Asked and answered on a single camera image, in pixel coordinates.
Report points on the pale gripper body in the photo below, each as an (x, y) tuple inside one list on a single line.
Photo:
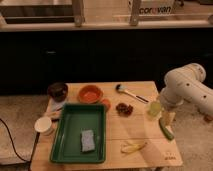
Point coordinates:
[(168, 117)]

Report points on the yellow banana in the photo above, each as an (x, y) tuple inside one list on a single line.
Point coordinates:
[(129, 147)]

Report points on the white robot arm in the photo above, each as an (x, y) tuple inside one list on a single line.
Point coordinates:
[(186, 83)]

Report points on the red bowl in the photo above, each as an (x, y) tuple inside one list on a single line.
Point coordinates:
[(90, 94)]

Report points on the green cucumber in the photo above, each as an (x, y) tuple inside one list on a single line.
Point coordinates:
[(165, 131)]

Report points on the light green cup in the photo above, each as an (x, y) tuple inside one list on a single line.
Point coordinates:
[(154, 108)]

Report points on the bunch of dark grapes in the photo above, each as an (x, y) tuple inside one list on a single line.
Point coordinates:
[(124, 109)]

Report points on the small red tomato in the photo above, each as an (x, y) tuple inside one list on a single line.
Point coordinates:
[(106, 103)]

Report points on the blue grey sponge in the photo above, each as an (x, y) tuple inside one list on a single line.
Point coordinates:
[(87, 140)]

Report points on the green plastic tray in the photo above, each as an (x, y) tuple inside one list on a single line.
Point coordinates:
[(74, 120)]

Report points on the white corovan box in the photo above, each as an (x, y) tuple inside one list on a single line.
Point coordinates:
[(156, 7)]

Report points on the white cup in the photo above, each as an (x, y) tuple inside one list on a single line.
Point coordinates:
[(43, 125)]

